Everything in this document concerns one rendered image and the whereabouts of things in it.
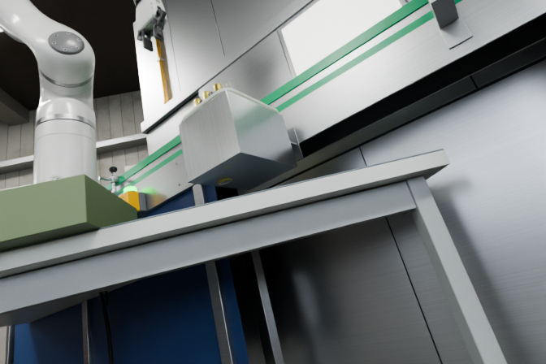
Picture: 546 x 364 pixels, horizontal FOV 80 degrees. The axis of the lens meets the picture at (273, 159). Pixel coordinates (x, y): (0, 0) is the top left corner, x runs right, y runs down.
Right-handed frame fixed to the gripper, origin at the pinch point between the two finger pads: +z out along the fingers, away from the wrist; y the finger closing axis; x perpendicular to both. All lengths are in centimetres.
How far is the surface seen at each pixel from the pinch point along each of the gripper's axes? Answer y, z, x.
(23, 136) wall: 326, -145, -68
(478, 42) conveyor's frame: -73, 42, -24
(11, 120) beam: 326, -163, -56
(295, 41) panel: -27, -3, -42
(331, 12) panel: -44, -4, -42
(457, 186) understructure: -56, 66, -45
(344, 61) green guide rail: -45, 27, -26
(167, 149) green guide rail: 20.6, 25.4, -16.3
